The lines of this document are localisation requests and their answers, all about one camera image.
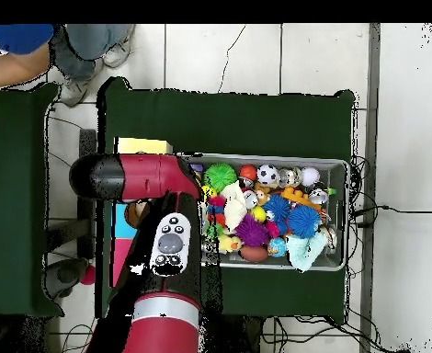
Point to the grey emergency stop red button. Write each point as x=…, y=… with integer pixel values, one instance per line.
x=67, y=274

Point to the black and white soccer ball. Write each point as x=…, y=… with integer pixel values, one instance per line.
x=266, y=174

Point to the large blue spiky ball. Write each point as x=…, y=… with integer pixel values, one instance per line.
x=304, y=220

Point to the silver mesh bin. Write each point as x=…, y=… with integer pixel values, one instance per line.
x=335, y=176

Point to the mint green knitted cloth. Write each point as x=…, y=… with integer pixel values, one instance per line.
x=304, y=252

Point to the large green spiky ball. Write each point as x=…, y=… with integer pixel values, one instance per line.
x=219, y=176

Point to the person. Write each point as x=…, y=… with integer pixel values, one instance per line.
x=87, y=40

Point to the multicoloured spiky caterpillar toy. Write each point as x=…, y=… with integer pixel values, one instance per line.
x=216, y=211

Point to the cream knitted cloth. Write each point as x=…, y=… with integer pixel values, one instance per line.
x=234, y=209

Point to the person's forearm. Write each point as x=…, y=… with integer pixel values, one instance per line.
x=13, y=70

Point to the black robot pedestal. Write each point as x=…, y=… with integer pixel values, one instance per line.
x=238, y=334

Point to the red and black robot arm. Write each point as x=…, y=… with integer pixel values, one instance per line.
x=146, y=176

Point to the purple spiky ball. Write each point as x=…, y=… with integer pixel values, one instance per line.
x=251, y=231

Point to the white baseball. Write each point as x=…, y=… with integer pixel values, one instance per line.
x=309, y=176

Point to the wooden box with three holes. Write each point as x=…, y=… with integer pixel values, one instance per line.
x=146, y=146

